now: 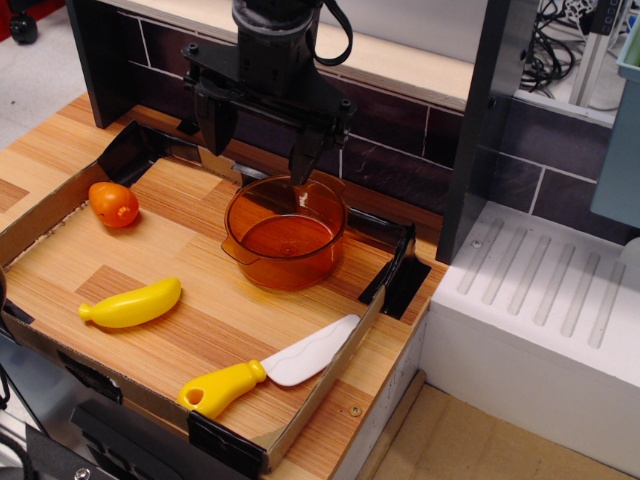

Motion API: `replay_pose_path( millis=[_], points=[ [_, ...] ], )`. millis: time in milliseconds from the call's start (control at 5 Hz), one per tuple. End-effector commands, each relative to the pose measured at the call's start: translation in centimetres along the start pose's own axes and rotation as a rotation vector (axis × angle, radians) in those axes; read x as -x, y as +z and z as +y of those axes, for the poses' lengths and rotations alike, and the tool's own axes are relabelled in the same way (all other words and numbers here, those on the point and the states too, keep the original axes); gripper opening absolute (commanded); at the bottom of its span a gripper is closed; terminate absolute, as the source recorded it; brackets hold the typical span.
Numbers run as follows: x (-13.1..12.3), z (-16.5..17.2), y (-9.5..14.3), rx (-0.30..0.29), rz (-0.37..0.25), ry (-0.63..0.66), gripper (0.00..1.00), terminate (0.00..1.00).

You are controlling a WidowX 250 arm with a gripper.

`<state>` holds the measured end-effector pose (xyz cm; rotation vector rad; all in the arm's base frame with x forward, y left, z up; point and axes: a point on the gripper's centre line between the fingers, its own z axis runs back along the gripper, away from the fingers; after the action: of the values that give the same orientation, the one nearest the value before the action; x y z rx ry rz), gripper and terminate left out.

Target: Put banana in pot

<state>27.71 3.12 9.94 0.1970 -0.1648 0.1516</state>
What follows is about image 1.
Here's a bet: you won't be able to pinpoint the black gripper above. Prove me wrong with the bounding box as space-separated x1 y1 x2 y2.
182 1 356 186

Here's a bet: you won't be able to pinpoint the yellow toy banana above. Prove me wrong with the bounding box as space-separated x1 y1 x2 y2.
78 278 182 329

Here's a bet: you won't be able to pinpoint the orange transparent plastic pot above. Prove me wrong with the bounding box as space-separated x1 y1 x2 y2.
221 172 348 291

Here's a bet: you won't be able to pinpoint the cardboard fence with black tape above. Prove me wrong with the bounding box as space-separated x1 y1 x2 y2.
1 115 439 479

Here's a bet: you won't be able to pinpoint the orange toy fruit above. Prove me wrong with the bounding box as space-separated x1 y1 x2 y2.
88 182 139 228

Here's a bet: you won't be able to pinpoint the wooden shelf ledge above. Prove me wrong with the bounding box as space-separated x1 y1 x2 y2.
110 1 474 112

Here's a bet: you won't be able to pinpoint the black caster wheel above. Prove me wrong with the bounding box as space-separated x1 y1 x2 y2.
9 12 38 45

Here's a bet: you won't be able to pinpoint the white toy sink drainboard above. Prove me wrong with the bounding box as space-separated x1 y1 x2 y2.
423 203 639 446

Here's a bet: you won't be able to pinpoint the teal plastic bin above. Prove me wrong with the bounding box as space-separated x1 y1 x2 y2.
591 19 639 228

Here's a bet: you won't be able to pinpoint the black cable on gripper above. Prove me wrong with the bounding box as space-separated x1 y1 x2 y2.
312 0 354 68

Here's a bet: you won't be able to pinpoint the dark grey vertical post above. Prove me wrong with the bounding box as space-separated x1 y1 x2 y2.
436 0 538 264

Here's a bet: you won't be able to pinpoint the yellow handled white toy knife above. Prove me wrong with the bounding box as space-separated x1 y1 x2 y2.
177 314 360 419

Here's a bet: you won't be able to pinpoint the tangled black cables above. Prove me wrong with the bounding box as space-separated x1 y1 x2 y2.
519 0 601 96

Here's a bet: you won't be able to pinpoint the aluminium frame rail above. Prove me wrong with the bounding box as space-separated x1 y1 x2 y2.
569 0 631 108

